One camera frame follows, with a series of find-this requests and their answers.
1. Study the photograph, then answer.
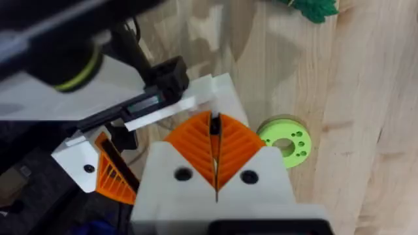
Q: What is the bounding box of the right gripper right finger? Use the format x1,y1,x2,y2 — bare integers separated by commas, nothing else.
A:
216,112,329,223

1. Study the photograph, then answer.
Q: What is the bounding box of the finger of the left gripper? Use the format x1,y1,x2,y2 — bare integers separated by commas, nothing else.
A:
189,72,249,128

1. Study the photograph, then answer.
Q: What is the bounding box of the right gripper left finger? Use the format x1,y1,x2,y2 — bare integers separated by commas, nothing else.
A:
130,110,219,224

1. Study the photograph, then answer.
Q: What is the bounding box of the green toy vegetable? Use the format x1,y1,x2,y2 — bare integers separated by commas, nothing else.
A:
277,0,340,25

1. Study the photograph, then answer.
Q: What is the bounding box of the green disc with holes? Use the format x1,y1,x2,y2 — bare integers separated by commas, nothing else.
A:
255,115,313,169

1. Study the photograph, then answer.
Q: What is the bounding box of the black cable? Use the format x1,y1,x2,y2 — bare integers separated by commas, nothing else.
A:
111,18,153,86

